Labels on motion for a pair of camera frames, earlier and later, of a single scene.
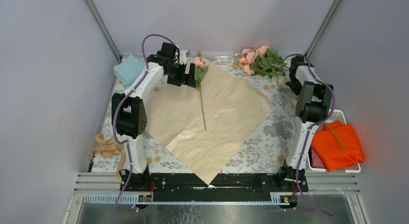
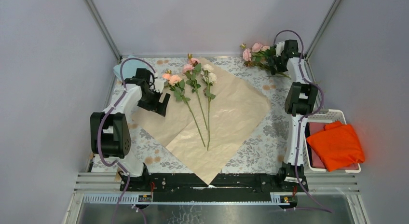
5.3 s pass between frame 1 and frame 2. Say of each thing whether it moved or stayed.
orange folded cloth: stayed
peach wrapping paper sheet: stayed
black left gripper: moved
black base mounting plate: stayed
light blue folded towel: stayed
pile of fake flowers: moved
